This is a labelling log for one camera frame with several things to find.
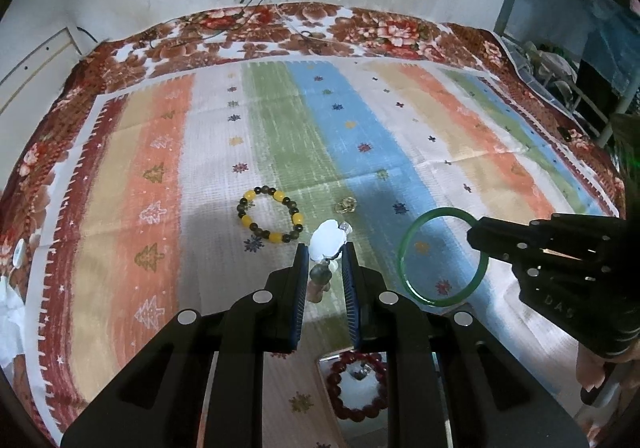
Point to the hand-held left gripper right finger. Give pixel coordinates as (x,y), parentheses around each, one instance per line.
(352,308)

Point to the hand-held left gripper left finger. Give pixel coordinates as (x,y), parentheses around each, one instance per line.
(295,308)

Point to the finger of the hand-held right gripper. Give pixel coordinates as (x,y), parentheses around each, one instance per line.
(505,228)
(500,245)

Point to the green jade bangle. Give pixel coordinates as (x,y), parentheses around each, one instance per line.
(402,253)

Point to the silver metal tin box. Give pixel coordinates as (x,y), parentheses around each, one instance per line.
(365,430)

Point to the person's right hand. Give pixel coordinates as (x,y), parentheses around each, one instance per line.
(589,370)

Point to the small gold earrings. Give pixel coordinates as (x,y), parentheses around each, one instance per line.
(346,204)

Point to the pile of clothes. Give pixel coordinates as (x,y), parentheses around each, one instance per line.
(550,70)

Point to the striped colourful mat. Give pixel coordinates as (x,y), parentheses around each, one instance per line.
(210,168)

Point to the blue hanging cloth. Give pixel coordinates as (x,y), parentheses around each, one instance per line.
(575,13)

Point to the red floral blanket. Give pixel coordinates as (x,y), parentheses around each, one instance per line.
(380,30)

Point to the small white round object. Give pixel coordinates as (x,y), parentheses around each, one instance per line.
(18,250)

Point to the white headboard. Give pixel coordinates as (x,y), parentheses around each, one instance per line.
(35,63)

